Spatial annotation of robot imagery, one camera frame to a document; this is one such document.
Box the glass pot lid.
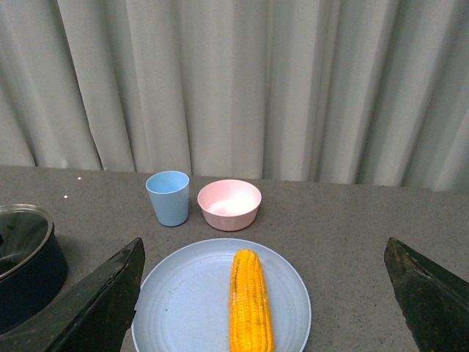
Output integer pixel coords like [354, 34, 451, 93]
[1, 204, 54, 279]

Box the pink bowl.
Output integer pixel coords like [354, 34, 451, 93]
[197, 180, 262, 232]

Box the white curtain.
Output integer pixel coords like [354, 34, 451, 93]
[1, 1, 468, 191]

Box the light blue cup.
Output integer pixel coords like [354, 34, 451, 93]
[145, 171, 190, 227]

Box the dark blue pot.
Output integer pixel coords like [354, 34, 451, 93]
[0, 219, 70, 334]

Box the yellow corn cob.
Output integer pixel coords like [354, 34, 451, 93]
[229, 249, 275, 352]

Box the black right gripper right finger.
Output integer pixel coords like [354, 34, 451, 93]
[384, 238, 468, 351]

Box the light blue plate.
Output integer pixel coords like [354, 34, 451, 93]
[132, 238, 311, 351]

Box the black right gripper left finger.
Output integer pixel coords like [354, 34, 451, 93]
[1, 238, 145, 351]

